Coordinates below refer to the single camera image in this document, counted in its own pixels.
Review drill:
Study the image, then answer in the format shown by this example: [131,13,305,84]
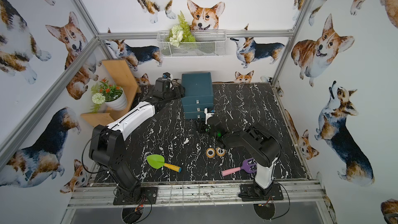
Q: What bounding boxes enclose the orange tape roll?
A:
[206,148,216,158]
[216,147,226,157]

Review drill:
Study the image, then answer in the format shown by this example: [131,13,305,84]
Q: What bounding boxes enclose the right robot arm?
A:
[197,116,282,202]

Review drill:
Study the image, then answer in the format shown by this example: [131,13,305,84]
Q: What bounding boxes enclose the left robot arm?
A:
[88,74,185,197]

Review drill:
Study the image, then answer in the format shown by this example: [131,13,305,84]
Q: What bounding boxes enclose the teal drawer cabinet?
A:
[181,72,214,119]

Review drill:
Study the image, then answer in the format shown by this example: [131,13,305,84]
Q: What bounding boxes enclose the wooden corner shelf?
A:
[80,60,141,127]

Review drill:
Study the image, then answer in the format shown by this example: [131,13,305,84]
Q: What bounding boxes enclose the purple pink toy fork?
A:
[221,158,257,177]

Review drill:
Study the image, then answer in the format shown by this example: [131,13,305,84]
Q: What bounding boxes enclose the white potted flower plant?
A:
[91,78,127,113]

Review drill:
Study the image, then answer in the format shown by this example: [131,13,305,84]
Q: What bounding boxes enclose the green fern white flowers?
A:
[166,11,196,47]

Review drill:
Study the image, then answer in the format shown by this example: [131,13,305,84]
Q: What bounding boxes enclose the green toy shovel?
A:
[146,154,181,173]

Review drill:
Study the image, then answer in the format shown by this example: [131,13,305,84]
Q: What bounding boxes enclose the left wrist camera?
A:
[162,72,173,80]

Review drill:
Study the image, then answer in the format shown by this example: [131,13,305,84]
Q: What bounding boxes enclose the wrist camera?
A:
[162,72,173,80]
[204,107,215,124]

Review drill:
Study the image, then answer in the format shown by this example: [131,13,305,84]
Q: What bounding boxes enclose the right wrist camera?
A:
[204,107,215,124]

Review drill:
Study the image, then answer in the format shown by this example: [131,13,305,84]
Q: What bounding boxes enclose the white wire wall basket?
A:
[157,31,227,58]

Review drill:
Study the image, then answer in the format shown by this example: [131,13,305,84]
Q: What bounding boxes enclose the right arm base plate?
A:
[238,183,284,202]

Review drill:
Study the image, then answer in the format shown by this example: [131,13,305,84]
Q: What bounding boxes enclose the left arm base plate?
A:
[113,186,158,205]

